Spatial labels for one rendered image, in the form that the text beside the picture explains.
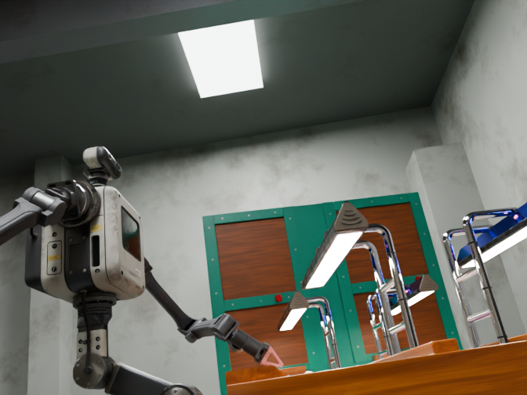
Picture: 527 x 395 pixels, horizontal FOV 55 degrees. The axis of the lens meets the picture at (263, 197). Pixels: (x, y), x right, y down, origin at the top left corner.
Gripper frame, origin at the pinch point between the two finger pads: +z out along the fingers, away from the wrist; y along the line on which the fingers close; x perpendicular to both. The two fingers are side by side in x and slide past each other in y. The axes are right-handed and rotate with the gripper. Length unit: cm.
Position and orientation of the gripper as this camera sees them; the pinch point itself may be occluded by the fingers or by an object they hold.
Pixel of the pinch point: (280, 364)
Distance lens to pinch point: 190.0
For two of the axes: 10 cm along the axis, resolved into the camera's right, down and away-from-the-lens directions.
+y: -0.5, 3.9, 9.2
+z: 8.5, 5.0, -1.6
